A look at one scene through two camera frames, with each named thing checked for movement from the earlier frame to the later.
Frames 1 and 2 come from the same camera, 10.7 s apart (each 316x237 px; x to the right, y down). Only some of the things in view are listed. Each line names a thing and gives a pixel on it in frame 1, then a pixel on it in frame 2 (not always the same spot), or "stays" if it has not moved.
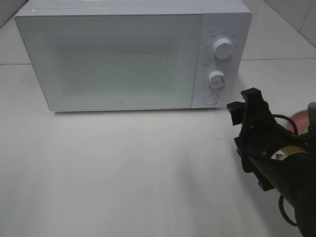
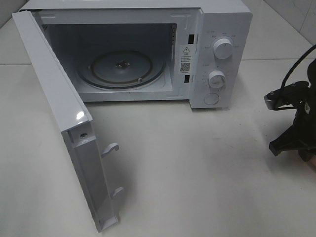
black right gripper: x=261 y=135 -> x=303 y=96
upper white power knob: x=222 y=48 stays
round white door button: x=211 y=98 stays
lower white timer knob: x=217 y=78 stays
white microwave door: x=91 y=62 -> x=72 y=118
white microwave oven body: x=88 y=55 stays
